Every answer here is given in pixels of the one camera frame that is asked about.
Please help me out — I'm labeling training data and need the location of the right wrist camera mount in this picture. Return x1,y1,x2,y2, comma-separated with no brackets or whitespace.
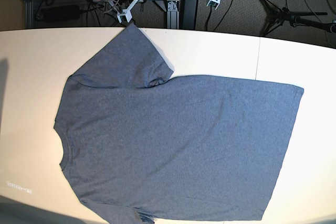
117,0,140,23

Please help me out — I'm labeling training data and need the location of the blue grey T-shirt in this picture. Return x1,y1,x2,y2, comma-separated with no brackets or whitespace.
54,25,304,223

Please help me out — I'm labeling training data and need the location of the black power adapter brick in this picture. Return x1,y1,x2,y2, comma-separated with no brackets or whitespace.
180,0,198,30

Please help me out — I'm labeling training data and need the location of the black tripod stand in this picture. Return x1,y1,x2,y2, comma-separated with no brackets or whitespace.
259,0,335,37

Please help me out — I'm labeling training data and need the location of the aluminium frame post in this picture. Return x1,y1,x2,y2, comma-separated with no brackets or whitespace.
152,0,180,29

